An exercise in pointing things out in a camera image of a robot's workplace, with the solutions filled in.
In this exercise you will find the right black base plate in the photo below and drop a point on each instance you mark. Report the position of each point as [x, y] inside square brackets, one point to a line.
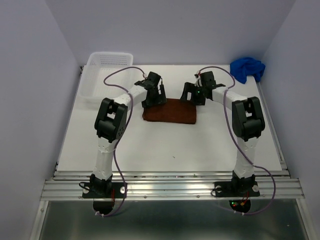
[227, 189]

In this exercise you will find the white perforated plastic basket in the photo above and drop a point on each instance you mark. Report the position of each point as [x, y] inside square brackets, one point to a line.
[100, 65]

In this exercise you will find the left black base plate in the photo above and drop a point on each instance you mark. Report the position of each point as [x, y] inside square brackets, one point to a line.
[117, 191]

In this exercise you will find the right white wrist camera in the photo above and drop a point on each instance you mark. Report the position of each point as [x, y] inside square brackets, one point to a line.
[198, 82]

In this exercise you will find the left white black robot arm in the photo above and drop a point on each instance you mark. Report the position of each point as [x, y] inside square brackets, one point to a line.
[110, 125]

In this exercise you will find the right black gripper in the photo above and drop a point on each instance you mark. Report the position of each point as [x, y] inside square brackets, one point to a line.
[190, 87]

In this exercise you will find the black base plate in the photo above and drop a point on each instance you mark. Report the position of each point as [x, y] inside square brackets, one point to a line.
[117, 191]
[227, 189]

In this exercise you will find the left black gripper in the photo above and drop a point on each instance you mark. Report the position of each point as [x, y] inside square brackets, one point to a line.
[160, 99]

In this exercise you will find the brown microfiber towel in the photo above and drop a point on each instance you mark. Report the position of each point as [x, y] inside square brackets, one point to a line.
[173, 111]

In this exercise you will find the blue microfiber towel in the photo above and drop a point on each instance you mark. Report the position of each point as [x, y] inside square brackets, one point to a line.
[243, 67]

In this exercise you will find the aluminium rail frame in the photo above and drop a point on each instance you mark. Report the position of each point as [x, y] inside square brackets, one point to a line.
[176, 205]

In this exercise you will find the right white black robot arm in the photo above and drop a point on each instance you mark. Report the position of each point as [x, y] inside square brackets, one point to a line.
[245, 127]

